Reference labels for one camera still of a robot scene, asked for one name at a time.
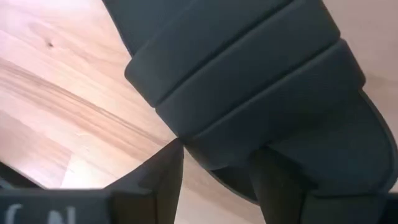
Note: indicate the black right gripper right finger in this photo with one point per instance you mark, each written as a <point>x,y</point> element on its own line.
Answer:
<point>280,199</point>

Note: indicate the black slide sandal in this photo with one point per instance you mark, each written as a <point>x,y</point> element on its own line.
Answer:
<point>248,77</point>

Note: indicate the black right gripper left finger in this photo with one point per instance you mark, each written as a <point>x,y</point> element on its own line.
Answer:
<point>140,202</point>

